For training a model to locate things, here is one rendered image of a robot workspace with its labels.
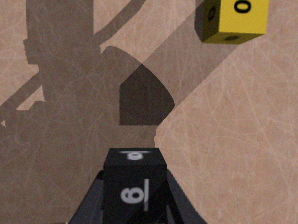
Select black block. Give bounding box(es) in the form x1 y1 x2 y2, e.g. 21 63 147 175
103 148 167 224

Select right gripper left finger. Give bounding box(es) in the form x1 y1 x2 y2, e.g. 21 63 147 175
68 170 103 224

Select yellow block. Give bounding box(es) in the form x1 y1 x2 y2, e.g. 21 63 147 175
202 0 269 45

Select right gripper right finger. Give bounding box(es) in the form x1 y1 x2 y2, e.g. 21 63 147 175
165 169 208 224

